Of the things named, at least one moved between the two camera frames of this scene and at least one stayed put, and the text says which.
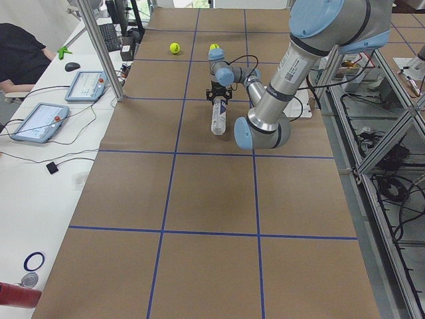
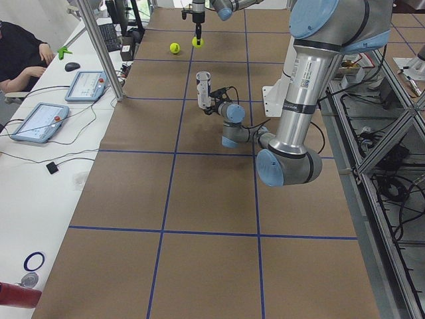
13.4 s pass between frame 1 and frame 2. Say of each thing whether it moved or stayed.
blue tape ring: stayed
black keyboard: stayed
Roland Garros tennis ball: stayed
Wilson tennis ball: moved
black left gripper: moved
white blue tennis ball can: moved
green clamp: stayed
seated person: stayed
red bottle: stayed
